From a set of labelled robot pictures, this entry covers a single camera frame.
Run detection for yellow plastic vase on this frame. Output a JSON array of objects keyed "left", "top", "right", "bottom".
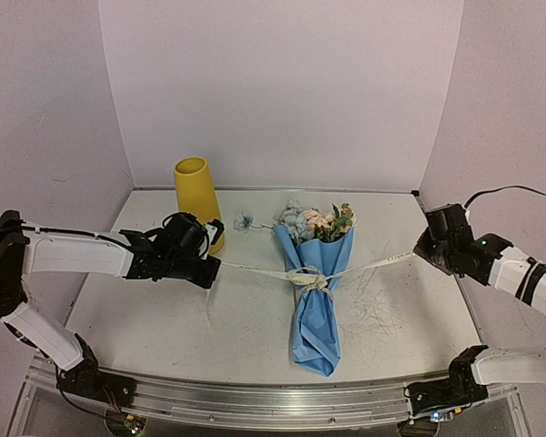
[{"left": 173, "top": 157, "right": 228, "bottom": 256}]

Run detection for artificial flower bunch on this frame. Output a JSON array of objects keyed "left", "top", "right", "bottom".
[{"left": 275, "top": 199, "right": 357, "bottom": 245}]

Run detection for cream printed ribbon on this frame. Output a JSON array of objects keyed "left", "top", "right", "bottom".
[{"left": 220, "top": 250, "right": 416, "bottom": 300}]

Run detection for blue wrapping paper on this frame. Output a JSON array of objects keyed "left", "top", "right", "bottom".
[{"left": 274, "top": 225, "right": 354, "bottom": 377}]

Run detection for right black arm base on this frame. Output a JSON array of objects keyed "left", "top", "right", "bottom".
[{"left": 404, "top": 345, "right": 489, "bottom": 417}]

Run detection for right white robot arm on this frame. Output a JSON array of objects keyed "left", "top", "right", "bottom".
[{"left": 407, "top": 204, "right": 546, "bottom": 411}]

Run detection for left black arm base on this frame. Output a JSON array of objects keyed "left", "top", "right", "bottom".
[{"left": 56, "top": 336, "right": 137, "bottom": 407}]

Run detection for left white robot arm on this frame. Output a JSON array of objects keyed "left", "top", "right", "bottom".
[{"left": 0, "top": 209, "right": 224, "bottom": 398}]

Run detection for loose blue artificial flower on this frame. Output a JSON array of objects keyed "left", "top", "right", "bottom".
[{"left": 233, "top": 211, "right": 273, "bottom": 233}]

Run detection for right black camera cable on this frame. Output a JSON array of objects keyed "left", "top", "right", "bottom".
[{"left": 462, "top": 184, "right": 546, "bottom": 268}]

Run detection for aluminium front rail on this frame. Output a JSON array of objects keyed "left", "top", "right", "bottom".
[{"left": 6, "top": 351, "right": 529, "bottom": 436}]

